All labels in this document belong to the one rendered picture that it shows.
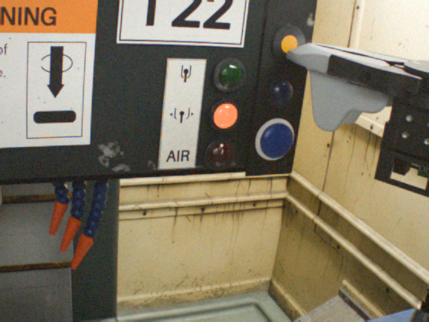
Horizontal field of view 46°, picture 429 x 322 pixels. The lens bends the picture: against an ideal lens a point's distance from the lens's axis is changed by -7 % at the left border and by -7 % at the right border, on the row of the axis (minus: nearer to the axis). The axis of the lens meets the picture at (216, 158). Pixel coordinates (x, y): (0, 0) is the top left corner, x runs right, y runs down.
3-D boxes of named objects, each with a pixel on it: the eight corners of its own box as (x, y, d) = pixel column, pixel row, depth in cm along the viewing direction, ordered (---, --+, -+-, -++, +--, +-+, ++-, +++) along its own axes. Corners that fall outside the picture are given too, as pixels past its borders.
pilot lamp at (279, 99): (293, 106, 44) (297, 80, 43) (270, 106, 43) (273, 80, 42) (289, 104, 44) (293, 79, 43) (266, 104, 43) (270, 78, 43)
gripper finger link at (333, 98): (260, 116, 41) (371, 151, 36) (270, 40, 39) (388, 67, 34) (281, 110, 43) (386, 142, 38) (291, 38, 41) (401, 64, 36)
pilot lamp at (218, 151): (233, 168, 43) (236, 142, 43) (207, 169, 43) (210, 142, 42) (230, 165, 44) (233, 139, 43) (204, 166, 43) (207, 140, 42)
